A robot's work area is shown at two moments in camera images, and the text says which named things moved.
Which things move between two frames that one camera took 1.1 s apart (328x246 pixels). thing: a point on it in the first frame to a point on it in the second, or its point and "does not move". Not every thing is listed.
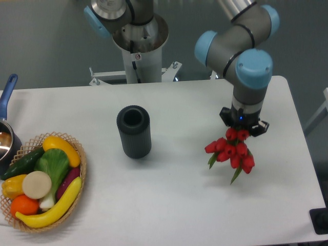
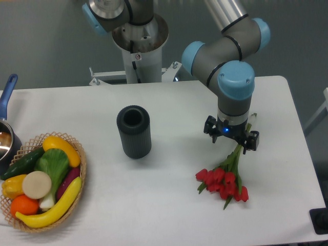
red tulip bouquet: (233, 149) to (224, 179)
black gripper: (241, 120) to (238, 132)
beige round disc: (36, 185) does not move
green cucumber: (24, 165) does not move
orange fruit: (24, 205) does not move
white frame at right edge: (319, 116) does not move
